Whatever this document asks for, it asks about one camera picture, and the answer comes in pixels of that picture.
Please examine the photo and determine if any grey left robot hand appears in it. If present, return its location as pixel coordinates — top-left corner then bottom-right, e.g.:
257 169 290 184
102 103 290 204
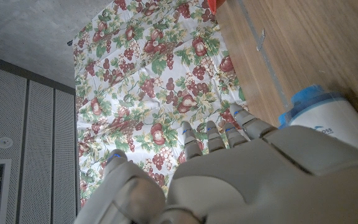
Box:
73 102 358 224

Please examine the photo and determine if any white blue package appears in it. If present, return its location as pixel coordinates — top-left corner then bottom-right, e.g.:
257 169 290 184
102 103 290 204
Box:
278 84 358 158

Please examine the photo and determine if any red bowl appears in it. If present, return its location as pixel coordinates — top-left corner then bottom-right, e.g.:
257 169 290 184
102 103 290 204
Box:
206 0 227 15

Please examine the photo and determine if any grey tape outline on table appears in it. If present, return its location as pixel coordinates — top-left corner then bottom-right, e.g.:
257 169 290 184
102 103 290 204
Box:
237 0 292 109

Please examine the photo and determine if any floral fruit print backdrop cloth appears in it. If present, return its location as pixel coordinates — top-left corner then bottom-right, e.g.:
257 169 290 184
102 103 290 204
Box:
72 0 252 207

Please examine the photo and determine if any round white ceiling sensor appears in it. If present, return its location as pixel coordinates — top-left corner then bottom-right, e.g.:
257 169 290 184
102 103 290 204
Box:
0 136 14 149

